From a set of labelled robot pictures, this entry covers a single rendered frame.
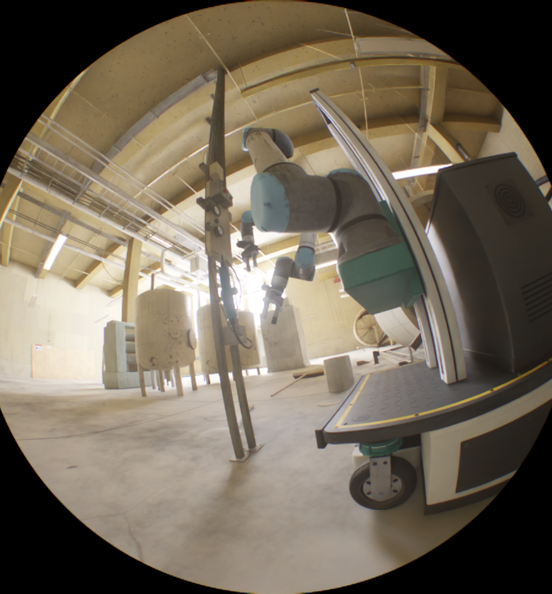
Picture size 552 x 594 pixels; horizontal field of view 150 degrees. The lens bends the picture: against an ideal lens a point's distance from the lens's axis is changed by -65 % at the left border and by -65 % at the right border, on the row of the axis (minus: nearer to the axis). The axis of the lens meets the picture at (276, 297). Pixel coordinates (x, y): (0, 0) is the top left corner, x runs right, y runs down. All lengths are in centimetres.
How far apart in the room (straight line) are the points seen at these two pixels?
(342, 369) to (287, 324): 505
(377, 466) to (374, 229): 54
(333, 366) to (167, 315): 311
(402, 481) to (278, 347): 685
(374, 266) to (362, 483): 53
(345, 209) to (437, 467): 59
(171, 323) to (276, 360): 420
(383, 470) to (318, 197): 64
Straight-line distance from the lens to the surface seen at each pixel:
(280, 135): 106
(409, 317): 192
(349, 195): 52
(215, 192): 138
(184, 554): 69
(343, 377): 229
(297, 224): 48
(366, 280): 43
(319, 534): 66
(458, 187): 62
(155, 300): 429
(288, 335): 713
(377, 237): 46
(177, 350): 413
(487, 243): 57
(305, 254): 98
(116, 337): 693
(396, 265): 43
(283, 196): 45
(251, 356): 704
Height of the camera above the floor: 50
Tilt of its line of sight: 16 degrees up
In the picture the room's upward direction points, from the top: 10 degrees counter-clockwise
